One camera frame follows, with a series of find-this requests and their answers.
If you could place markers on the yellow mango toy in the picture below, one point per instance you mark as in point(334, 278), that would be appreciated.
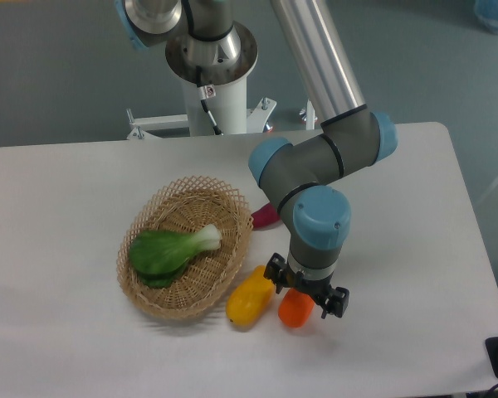
point(250, 298)

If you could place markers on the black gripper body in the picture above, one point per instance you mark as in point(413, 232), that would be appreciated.
point(314, 282)

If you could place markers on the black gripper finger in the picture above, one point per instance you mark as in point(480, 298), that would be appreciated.
point(333, 301)
point(278, 272)

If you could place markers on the woven wicker basket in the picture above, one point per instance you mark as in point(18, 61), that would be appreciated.
point(187, 205)

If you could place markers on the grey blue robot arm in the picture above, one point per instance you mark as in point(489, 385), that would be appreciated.
point(296, 178)

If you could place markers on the green bok choy toy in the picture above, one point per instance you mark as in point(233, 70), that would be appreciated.
point(160, 257)

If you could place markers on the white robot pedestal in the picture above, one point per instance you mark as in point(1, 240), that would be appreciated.
point(213, 76)

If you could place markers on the orange toy fruit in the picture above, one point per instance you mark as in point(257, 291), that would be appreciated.
point(295, 308)

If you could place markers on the purple sweet potato toy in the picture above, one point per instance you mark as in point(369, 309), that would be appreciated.
point(264, 217)

